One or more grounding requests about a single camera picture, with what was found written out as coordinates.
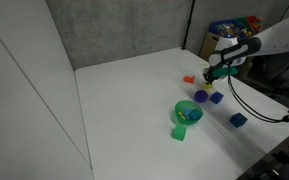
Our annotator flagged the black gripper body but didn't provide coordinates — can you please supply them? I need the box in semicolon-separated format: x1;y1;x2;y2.
203;65;220;80

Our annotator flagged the yellow star toy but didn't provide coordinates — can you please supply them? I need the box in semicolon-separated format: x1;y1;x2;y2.
201;83;215;93

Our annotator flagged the orange toy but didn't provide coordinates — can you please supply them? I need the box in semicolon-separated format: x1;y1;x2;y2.
183;75;197;85

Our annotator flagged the green translucent bowl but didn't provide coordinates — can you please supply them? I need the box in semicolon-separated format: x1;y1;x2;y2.
174;99;204;126

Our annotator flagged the teal toy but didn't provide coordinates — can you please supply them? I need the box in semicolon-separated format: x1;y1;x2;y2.
187;109;203;121

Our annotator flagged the small yellow toy piece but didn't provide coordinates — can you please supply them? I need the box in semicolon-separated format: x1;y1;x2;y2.
178;111;189;121

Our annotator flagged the colourful toy bin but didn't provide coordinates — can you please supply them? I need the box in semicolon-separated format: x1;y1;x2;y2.
208;15;266;40

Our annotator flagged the purple ball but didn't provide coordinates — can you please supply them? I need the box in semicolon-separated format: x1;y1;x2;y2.
194;89;209;104

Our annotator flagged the cardboard box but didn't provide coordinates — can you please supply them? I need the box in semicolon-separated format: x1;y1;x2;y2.
199;31;220;62

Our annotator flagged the dark blue cube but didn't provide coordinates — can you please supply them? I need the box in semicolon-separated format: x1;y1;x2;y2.
229;112;249;129

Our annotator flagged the black tripod pole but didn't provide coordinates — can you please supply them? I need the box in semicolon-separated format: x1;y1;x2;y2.
181;0;197;51

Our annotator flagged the green cube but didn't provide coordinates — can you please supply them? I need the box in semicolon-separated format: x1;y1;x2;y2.
171;125;188;142

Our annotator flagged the black breadboard base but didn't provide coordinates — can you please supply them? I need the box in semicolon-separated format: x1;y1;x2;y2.
242;131;289;180

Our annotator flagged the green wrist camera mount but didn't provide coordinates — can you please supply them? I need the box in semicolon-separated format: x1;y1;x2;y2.
213;66;239;78

